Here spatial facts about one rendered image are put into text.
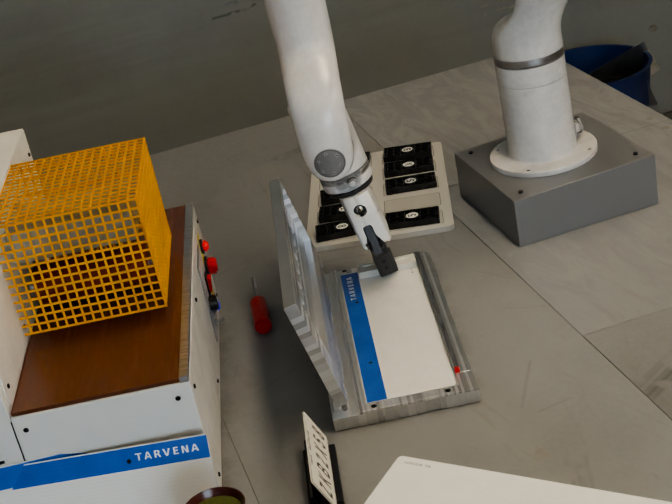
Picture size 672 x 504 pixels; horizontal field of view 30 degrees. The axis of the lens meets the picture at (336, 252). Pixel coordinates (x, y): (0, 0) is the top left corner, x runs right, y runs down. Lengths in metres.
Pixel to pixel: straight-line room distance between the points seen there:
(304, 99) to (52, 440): 0.61
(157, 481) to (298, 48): 0.67
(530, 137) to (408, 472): 0.87
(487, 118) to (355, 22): 1.53
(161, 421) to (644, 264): 0.85
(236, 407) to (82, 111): 2.30
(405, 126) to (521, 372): 1.04
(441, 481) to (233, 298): 0.81
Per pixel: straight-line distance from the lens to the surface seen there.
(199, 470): 1.62
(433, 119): 2.75
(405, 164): 2.49
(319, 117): 1.84
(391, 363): 1.85
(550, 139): 2.20
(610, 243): 2.13
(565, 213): 2.17
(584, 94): 2.77
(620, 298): 1.97
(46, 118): 4.05
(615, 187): 2.20
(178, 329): 1.70
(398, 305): 1.99
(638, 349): 1.85
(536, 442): 1.68
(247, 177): 2.64
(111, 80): 4.04
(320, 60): 1.87
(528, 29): 2.12
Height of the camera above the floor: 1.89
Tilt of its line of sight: 26 degrees down
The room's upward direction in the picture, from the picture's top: 12 degrees counter-clockwise
